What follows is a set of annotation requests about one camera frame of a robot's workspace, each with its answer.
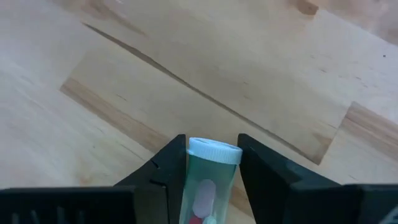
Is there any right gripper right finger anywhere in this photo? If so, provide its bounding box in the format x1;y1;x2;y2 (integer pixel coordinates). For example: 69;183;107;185
238;133;341;224

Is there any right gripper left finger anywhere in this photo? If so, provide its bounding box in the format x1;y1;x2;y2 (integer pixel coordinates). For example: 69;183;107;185
115;134;187;224

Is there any teal pill bottle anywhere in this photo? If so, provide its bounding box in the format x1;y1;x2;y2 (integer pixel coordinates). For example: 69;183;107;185
178;137;243;224

